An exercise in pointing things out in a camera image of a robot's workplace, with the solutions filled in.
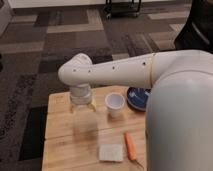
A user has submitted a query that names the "orange carrot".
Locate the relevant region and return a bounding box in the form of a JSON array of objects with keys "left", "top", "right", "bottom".
[{"left": 124, "top": 132, "right": 144, "bottom": 168}]

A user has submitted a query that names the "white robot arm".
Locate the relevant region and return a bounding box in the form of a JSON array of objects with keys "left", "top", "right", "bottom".
[{"left": 58, "top": 50, "right": 213, "bottom": 171}]

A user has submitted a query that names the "white sponge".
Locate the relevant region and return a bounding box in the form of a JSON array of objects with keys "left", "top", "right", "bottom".
[{"left": 99, "top": 144, "right": 123, "bottom": 162}]

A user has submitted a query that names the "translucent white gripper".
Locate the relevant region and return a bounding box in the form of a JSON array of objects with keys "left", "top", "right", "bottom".
[{"left": 70, "top": 84, "right": 96, "bottom": 112}]

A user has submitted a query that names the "black office chair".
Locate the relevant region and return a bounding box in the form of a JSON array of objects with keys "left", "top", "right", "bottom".
[{"left": 174, "top": 0, "right": 213, "bottom": 54}]

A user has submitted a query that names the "blue plate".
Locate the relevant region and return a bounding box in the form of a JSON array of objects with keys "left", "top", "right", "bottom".
[{"left": 127, "top": 87, "right": 151, "bottom": 111}]

